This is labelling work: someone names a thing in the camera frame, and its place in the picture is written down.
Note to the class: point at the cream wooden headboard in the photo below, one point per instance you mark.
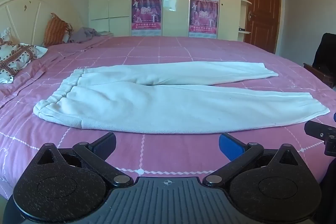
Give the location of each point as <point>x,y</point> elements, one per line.
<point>23,3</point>

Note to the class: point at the lilac crumpled cloth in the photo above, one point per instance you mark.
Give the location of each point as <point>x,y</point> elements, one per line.
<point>84,34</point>

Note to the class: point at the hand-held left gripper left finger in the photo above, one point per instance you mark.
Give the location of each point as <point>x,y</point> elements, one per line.
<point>105,144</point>

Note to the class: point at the black garment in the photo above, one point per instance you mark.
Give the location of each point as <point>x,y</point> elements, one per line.
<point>325,53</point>

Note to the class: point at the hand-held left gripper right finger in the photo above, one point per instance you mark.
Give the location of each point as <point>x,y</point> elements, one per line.
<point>231,145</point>

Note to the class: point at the orange striped pillow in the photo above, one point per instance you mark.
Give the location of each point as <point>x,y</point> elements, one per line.
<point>55,29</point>

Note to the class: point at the white pants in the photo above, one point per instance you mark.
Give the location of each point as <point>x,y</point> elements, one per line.
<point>157,106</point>

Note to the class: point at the white patterned pillow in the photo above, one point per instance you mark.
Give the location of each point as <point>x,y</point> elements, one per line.
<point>15,57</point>

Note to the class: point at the brown wooden door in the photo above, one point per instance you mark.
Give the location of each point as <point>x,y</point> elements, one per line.
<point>262,8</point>

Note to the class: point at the pink checked bedspread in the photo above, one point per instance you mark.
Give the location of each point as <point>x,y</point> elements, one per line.
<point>162,53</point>

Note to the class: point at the wooden chair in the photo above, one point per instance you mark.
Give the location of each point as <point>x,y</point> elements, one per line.
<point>319,75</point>

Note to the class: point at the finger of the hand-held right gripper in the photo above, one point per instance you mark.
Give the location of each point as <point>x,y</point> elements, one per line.
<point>319,130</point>

